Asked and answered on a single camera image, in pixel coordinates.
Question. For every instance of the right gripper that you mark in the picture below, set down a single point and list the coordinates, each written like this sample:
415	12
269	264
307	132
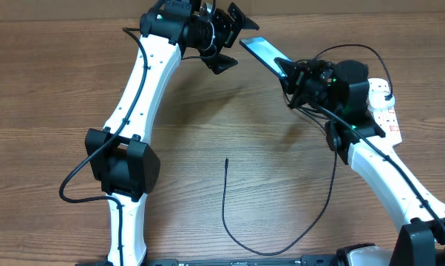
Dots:
296	77

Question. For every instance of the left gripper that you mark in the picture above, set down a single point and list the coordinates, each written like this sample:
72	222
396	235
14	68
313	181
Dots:
228	28

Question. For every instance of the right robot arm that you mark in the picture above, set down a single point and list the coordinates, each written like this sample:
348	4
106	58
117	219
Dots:
343	92

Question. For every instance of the white power strip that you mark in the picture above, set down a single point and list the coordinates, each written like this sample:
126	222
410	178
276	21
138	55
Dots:
386	118

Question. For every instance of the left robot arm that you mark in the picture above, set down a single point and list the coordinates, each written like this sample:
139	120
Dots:
122	159

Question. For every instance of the Samsung Galaxy smartphone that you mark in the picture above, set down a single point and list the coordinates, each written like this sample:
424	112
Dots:
266	53

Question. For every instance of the white charger plug adapter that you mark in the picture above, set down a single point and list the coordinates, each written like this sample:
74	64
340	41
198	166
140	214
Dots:
378	100

